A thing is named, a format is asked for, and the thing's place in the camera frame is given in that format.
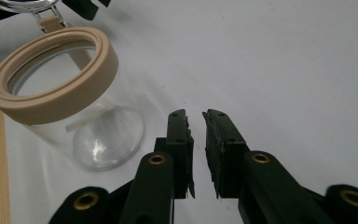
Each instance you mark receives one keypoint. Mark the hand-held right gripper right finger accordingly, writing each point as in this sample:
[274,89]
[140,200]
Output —
[225,161]

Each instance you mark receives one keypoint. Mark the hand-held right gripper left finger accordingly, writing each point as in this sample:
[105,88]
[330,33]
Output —
[180,149]

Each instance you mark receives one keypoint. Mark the hinged glass jar lid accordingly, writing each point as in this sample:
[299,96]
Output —
[48,21]

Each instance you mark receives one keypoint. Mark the glass jar with beige rim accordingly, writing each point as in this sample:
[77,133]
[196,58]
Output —
[74,96]

